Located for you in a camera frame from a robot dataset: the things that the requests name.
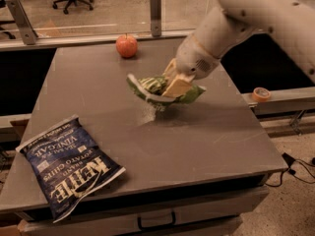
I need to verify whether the black floor cable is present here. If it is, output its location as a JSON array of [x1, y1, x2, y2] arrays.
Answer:
[[264, 152, 315, 189]]

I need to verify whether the black drawer handle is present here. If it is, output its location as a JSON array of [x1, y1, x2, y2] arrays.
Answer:
[[137, 211, 176, 231]]

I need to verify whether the middle metal glass bracket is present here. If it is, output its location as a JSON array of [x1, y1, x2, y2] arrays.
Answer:
[[150, 0, 161, 37]]

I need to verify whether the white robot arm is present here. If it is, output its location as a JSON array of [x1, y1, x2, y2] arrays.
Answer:
[[163, 0, 315, 98]]

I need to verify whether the red apple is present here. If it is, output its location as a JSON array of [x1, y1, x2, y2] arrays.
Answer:
[[115, 34, 138, 58]]

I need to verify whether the grey table drawer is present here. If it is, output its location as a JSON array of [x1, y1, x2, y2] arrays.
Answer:
[[20, 186, 269, 236]]

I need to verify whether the left metal glass bracket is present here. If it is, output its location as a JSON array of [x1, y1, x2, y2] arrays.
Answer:
[[6, 0, 37, 45]]

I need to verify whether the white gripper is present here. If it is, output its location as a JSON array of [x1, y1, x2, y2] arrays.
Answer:
[[162, 34, 220, 98]]

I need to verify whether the metal glass bracket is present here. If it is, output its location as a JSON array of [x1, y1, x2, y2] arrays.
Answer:
[[150, 0, 161, 37], [6, 0, 37, 45]]

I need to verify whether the blue Kettle chip bag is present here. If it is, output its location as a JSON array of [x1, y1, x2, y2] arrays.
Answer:
[[17, 115, 125, 222]]

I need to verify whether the orange tape roll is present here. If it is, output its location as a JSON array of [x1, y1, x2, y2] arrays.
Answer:
[[252, 88, 271, 102]]

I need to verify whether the green jalapeno chip bag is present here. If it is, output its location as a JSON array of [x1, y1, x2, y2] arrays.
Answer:
[[127, 74, 206, 111]]

